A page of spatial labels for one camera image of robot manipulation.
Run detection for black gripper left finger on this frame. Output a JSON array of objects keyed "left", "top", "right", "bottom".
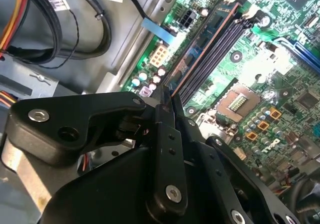
[{"left": 0, "top": 84, "right": 189, "bottom": 213}]

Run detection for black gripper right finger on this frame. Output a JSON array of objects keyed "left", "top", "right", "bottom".
[{"left": 173, "top": 93, "right": 301, "bottom": 224}]

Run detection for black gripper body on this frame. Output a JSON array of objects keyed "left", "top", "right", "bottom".
[{"left": 41, "top": 111, "right": 227, "bottom": 224}]

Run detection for blue RAM stick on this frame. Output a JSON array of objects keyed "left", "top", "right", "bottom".
[{"left": 166, "top": 2, "right": 240, "bottom": 97}]

